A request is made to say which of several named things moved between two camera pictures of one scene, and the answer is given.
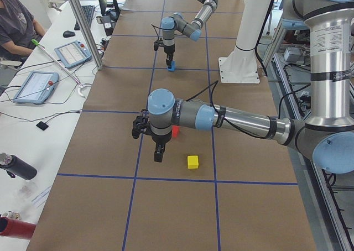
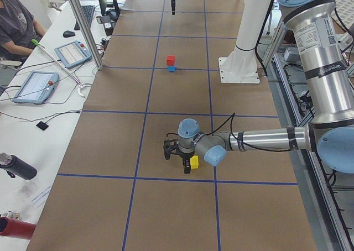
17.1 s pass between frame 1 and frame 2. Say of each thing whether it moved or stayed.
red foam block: moved
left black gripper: moved
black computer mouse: stayed
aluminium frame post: stayed
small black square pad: stayed
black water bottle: stayed
